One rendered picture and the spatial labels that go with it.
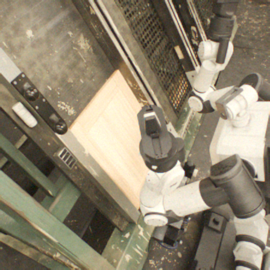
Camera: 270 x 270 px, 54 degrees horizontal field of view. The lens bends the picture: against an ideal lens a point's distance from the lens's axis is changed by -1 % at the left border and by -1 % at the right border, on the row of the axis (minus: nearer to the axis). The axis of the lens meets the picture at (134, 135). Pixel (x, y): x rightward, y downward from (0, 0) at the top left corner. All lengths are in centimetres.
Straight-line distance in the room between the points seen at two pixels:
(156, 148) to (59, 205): 54
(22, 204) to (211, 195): 53
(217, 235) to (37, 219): 138
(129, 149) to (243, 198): 54
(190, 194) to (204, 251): 110
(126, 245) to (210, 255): 89
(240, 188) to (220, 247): 121
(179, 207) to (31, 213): 44
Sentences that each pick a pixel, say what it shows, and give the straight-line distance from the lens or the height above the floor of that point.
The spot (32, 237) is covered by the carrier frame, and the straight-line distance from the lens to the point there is 135.
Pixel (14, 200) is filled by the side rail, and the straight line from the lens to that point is 80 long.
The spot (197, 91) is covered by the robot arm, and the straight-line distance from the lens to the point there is 126.
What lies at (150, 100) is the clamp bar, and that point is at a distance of 120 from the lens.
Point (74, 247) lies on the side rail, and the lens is 95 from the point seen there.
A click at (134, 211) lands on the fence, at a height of 94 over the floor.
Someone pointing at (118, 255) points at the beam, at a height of 90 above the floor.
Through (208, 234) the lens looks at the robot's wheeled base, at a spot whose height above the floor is 19.
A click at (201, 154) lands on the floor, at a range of 250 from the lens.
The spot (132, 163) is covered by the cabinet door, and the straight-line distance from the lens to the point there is 116.
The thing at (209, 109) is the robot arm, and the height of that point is 114.
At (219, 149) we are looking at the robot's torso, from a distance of 89.
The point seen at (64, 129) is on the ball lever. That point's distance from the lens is 75.
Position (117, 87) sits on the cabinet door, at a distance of 112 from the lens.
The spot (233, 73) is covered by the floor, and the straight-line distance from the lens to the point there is 344.
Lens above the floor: 200
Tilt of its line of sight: 51 degrees down
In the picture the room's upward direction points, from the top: straight up
